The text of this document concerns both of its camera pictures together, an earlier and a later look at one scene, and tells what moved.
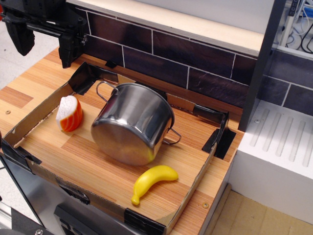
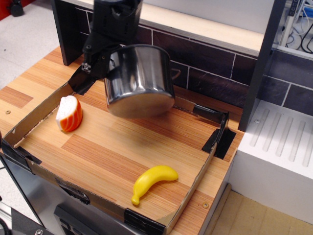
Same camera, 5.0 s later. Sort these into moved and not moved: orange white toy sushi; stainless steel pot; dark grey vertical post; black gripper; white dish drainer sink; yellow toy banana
Moved: black gripper; stainless steel pot
Not moved: dark grey vertical post; white dish drainer sink; orange white toy sushi; yellow toy banana
